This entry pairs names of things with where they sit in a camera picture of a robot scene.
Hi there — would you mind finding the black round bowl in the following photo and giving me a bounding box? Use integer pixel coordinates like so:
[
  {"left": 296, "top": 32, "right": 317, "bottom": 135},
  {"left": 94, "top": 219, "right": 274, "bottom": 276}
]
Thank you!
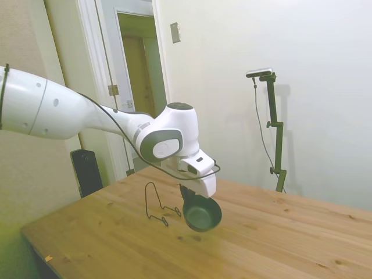
[{"left": 182, "top": 197, "right": 223, "bottom": 233}]

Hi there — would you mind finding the silver exterior camera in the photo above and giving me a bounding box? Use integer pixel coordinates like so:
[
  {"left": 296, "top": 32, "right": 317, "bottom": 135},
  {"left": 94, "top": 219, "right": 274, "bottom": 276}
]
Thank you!
[{"left": 245, "top": 67, "right": 275, "bottom": 79}]

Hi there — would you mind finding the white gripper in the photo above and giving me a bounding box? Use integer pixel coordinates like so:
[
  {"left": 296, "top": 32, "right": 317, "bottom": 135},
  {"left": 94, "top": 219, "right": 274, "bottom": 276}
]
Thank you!
[{"left": 177, "top": 173, "right": 217, "bottom": 204}]

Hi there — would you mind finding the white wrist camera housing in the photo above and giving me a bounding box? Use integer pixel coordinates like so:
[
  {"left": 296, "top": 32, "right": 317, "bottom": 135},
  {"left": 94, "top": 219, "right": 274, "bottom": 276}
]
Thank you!
[{"left": 177, "top": 149, "right": 216, "bottom": 177}]

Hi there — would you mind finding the dark green camera stand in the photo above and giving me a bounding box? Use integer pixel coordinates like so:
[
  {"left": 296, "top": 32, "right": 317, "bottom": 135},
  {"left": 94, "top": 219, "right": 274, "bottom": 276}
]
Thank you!
[{"left": 257, "top": 72, "right": 288, "bottom": 193}]

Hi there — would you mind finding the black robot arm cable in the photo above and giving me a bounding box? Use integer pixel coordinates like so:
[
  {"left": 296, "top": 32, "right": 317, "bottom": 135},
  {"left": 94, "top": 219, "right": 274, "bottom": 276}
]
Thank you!
[{"left": 77, "top": 92, "right": 221, "bottom": 179}]

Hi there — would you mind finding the black wire bowl stand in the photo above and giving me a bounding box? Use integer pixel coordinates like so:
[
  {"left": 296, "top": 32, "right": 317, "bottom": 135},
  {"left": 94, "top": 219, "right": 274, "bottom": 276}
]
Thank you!
[{"left": 144, "top": 181, "right": 183, "bottom": 227}]

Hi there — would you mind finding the grey wall switch plate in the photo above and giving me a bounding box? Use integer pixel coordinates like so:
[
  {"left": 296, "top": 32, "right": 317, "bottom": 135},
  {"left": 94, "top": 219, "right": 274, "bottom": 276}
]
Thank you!
[{"left": 170, "top": 21, "right": 182, "bottom": 45}]

